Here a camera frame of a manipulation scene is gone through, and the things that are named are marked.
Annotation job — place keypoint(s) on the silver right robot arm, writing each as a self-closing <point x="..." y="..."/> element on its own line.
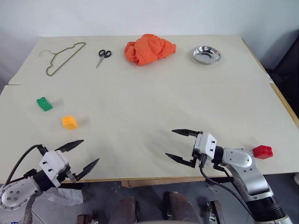
<point x="247" y="168"/>

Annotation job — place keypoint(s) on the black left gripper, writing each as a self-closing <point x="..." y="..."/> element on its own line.
<point x="69" y="175"/>

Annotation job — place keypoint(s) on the small dark brown block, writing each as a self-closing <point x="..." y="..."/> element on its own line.
<point x="85" y="219"/>

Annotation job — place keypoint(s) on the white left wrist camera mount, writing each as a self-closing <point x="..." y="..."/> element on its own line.
<point x="53" y="163"/>

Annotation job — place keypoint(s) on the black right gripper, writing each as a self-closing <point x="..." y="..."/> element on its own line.
<point x="198" y="161"/>

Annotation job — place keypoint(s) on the shiny steel bowl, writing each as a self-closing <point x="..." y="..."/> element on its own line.
<point x="207" y="55"/>

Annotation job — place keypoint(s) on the crumpled white plastic sheet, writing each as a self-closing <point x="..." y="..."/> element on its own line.
<point x="65" y="195"/>

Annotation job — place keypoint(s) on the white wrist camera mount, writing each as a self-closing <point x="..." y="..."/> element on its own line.
<point x="53" y="163"/>
<point x="206" y="145"/>

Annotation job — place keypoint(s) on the red toy brick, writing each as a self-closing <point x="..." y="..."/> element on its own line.
<point x="263" y="152"/>

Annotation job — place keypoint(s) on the dark brown rounded shape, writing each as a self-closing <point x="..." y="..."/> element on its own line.
<point x="181" y="207"/>
<point x="125" y="211"/>

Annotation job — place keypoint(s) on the yellow toy brick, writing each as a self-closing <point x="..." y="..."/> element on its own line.
<point x="69" y="123"/>

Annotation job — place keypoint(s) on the crumpled orange cloth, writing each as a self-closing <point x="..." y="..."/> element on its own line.
<point x="149" y="49"/>

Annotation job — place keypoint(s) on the green toy brick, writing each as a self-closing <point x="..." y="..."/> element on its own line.
<point x="44" y="104"/>

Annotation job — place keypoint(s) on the small dark metal bracket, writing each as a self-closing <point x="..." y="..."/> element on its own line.
<point x="213" y="210"/>

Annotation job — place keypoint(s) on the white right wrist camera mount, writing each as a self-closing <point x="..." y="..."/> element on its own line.
<point x="206" y="145"/>

